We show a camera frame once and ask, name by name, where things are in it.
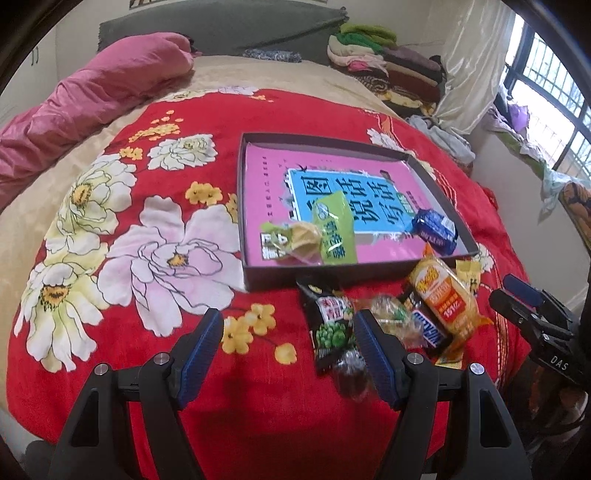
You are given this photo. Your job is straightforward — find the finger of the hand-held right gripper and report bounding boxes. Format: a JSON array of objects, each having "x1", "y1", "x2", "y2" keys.
[
  {"x1": 488, "y1": 288, "x2": 555, "y2": 339},
  {"x1": 502, "y1": 274, "x2": 544, "y2": 309}
]

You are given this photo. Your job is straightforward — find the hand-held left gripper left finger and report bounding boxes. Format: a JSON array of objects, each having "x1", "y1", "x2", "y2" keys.
[{"x1": 55, "y1": 308, "x2": 225, "y2": 480}]

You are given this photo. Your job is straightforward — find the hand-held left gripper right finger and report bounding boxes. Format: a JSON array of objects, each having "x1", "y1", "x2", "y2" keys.
[{"x1": 353, "y1": 309, "x2": 527, "y2": 480}]

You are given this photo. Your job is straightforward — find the clear packet with dark snack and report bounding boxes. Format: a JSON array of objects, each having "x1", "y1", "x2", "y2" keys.
[{"x1": 330, "y1": 346, "x2": 377, "y2": 400}]

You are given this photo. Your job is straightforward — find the clear green label snack packet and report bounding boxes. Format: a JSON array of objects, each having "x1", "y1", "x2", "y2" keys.
[{"x1": 367, "y1": 295, "x2": 426, "y2": 349}]

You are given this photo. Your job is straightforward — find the long yellow snack packet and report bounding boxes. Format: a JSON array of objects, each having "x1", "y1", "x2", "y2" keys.
[{"x1": 434, "y1": 258, "x2": 483, "y2": 370}]

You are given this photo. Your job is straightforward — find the black green pea packet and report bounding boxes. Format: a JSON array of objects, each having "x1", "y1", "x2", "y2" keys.
[{"x1": 297, "y1": 279, "x2": 365, "y2": 374}]

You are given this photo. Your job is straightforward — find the brown chocolate bar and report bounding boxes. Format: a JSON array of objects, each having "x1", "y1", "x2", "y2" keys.
[{"x1": 399, "y1": 288, "x2": 455, "y2": 358}]

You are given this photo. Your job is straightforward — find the orange cracker packet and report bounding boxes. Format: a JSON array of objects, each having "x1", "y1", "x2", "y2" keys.
[{"x1": 406, "y1": 244, "x2": 492, "y2": 342}]

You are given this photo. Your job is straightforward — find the dark shallow cardboard box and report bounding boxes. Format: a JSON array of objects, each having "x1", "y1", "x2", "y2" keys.
[{"x1": 236, "y1": 132, "x2": 479, "y2": 293}]

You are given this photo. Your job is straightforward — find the red floral blanket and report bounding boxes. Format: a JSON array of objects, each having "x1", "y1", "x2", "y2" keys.
[{"x1": 7, "y1": 85, "x2": 536, "y2": 480}]

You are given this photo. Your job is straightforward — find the orange patterned cloth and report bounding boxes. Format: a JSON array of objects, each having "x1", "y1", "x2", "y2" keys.
[{"x1": 540, "y1": 166, "x2": 591, "y2": 250}]

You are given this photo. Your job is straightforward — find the blue snack packet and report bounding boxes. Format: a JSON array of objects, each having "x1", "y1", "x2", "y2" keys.
[{"x1": 412, "y1": 209, "x2": 459, "y2": 254}]

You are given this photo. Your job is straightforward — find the pale yellow clear snack packet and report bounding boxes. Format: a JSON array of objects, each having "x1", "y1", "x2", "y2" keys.
[{"x1": 259, "y1": 220, "x2": 324, "y2": 265}]

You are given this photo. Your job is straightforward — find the pile of clothes on sill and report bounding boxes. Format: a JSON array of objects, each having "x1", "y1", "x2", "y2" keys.
[{"x1": 482, "y1": 88, "x2": 555, "y2": 158}]

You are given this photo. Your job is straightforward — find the grey crumpled clothes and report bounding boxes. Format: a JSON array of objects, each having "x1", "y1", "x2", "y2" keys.
[{"x1": 409, "y1": 114, "x2": 476, "y2": 165}]

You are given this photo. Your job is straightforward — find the pink book with blue print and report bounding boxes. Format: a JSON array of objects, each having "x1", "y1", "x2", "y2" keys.
[{"x1": 245, "y1": 144, "x2": 462, "y2": 266}]

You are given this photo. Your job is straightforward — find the barred window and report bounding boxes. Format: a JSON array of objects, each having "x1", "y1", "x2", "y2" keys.
[{"x1": 501, "y1": 18, "x2": 591, "y2": 181}]

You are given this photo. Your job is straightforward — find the cream shiny curtain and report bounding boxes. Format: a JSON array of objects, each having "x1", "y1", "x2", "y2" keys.
[{"x1": 436, "y1": 0, "x2": 520, "y2": 137}]

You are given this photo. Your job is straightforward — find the stack of folded clothes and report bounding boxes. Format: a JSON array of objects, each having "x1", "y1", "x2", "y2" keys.
[{"x1": 327, "y1": 22, "x2": 448, "y2": 118}]

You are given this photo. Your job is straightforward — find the pink quilt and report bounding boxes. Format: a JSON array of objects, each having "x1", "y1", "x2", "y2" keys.
[{"x1": 0, "y1": 32, "x2": 197, "y2": 213}]

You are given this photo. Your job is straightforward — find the dark patterned pillow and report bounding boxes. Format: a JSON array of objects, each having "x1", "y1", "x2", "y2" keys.
[{"x1": 242, "y1": 47, "x2": 303, "y2": 64}]

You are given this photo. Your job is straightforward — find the grey headboard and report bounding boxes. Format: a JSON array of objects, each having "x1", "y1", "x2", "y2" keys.
[{"x1": 98, "y1": 4, "x2": 349, "y2": 65}]

